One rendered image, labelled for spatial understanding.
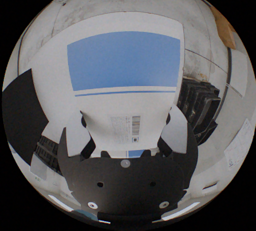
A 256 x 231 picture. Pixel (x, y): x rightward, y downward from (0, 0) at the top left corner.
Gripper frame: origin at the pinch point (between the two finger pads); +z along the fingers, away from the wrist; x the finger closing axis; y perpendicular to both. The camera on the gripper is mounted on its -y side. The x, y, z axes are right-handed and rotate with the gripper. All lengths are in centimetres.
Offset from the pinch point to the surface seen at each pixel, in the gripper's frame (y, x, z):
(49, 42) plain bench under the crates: -17.1, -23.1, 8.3
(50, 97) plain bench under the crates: 2.0, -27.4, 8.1
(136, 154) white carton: 18.4, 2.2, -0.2
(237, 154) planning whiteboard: 97, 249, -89
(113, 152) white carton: 17.9, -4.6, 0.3
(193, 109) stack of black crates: 26, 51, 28
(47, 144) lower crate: 35, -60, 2
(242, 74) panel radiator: -46, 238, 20
